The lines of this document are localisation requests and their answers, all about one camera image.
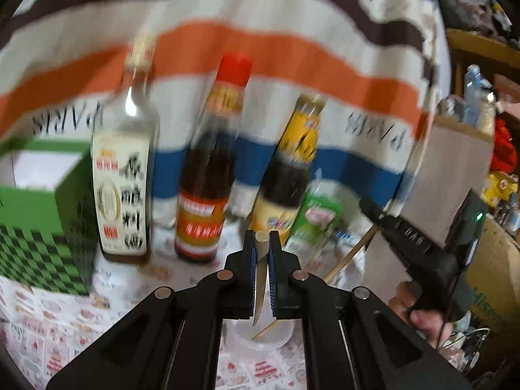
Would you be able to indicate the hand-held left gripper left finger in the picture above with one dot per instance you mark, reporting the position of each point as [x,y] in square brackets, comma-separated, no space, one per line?
[252,276]

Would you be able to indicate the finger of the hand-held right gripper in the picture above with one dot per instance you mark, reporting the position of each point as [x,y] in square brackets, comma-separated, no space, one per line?
[375,216]

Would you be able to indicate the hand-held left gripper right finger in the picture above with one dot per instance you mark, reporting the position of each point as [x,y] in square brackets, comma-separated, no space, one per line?
[273,276]

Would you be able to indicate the wooden chopstick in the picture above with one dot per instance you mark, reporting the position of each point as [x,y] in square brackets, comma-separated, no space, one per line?
[349,258]
[266,330]

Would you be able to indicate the clear plastic cup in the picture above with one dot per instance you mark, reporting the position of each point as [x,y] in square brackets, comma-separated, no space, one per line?
[243,339]

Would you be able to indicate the person's right hand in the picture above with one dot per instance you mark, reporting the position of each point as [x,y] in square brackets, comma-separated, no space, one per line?
[424,321]

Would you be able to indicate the small white blue object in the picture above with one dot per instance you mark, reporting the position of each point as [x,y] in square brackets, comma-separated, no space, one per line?
[345,236]

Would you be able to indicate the printed cardboard box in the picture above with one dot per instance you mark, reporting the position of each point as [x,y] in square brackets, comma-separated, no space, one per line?
[493,272]

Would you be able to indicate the green drink carton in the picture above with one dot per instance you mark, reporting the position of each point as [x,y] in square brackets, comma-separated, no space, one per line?
[315,223]

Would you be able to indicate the plain cardboard box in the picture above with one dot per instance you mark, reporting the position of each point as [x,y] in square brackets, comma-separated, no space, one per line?
[443,170]

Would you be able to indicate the dark bottle yellow label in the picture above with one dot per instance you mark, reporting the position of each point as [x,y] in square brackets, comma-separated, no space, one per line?
[284,178]

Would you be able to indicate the yellow toy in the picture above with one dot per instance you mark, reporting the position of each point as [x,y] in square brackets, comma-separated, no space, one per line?
[501,187]

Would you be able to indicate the dark bottle red cap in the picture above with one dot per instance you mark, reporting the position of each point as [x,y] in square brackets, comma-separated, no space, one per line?
[205,170]

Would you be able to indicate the red cloth item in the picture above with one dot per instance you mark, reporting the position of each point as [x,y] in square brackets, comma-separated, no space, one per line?
[505,146]

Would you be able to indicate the clear bottle white label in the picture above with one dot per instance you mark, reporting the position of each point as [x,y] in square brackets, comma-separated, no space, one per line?
[122,191]

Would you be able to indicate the clear plastic bottle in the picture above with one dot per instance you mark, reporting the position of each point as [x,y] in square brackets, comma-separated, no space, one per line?
[475,93]

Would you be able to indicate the striped blanket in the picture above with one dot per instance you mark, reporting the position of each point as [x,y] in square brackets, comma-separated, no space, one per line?
[284,48]

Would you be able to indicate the printed tablecloth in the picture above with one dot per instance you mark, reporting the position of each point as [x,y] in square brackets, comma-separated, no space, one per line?
[61,333]

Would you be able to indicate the wooden shelf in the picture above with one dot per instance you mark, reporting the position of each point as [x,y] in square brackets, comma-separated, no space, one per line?
[483,44]

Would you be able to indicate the green checkered box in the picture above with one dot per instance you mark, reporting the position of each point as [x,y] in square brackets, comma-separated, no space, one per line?
[40,243]

